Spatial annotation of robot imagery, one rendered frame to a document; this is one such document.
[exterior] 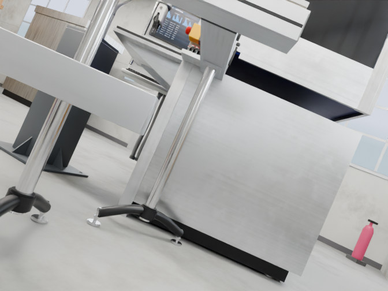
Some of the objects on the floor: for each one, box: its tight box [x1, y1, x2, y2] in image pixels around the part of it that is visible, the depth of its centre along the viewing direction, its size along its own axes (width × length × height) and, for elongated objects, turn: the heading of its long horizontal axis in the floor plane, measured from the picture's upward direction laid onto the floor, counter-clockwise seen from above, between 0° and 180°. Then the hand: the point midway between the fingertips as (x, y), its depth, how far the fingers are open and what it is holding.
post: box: [118, 18, 201, 217], centre depth 181 cm, size 6×6×210 cm
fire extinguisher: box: [345, 219, 378, 267], centre depth 440 cm, size 25×25×57 cm
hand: (152, 32), depth 191 cm, fingers closed
